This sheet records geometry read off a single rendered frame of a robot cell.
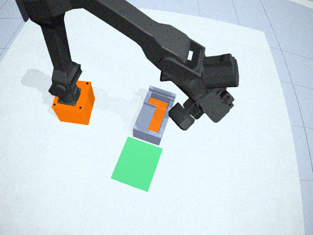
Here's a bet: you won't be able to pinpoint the orange l-shaped part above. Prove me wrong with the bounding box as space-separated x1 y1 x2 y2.
148 98 168 133

